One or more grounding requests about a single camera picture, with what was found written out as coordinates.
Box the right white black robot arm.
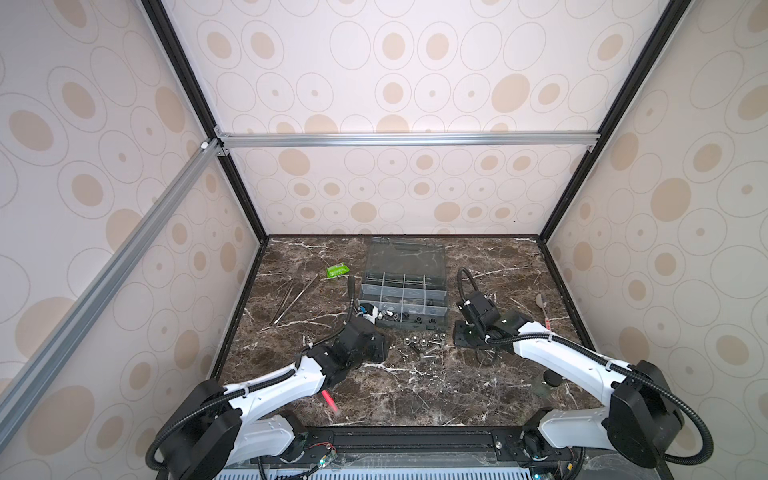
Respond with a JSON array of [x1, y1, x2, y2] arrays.
[[454, 290, 714, 469]]

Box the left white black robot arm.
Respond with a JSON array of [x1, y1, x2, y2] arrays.
[[145, 317, 390, 479]]

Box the pink marker pen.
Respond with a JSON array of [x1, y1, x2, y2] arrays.
[[321, 390, 340, 415]]

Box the green snack packet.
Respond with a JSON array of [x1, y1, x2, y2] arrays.
[[326, 263, 350, 279]]

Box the clear grey compartment organizer box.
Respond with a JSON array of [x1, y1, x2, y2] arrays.
[[359, 237, 448, 331]]

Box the metal tongs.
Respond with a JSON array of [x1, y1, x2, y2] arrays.
[[271, 274, 319, 326]]

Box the pink handled metal spoon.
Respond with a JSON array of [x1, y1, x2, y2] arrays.
[[535, 292, 552, 330]]

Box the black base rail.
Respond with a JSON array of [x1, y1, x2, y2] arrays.
[[155, 424, 673, 480]]

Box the aluminium frame bar back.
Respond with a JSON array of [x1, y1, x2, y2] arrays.
[[203, 131, 600, 151]]

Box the aluminium frame bar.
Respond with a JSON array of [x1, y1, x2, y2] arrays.
[[0, 139, 222, 451], [203, 131, 600, 151]]

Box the aluminium frame bar left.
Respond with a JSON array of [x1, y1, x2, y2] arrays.
[[0, 139, 222, 451]]

